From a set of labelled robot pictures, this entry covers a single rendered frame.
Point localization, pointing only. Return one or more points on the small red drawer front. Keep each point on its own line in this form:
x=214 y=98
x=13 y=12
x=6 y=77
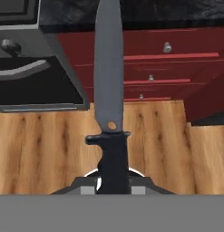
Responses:
x=155 y=90

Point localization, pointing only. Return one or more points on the grey oven knob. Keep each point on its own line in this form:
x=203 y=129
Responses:
x=9 y=46

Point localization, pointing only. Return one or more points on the medium red drawer front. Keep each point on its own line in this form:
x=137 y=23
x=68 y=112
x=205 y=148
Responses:
x=170 y=71

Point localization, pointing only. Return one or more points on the grey and black oven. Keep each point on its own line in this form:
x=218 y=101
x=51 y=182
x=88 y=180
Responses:
x=40 y=39

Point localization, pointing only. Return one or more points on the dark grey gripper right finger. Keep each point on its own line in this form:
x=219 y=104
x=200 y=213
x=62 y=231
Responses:
x=142 y=185

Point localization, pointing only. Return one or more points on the large red drawer front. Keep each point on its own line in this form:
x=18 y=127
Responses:
x=189 y=42

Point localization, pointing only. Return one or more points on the white round plate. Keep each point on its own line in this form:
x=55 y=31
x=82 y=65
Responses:
x=99 y=183

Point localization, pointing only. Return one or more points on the silver drawer knob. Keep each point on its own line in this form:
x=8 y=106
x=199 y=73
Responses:
x=141 y=96
x=167 y=47
x=150 y=78

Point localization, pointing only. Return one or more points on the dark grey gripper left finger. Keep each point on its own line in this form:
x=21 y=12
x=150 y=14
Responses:
x=83 y=185

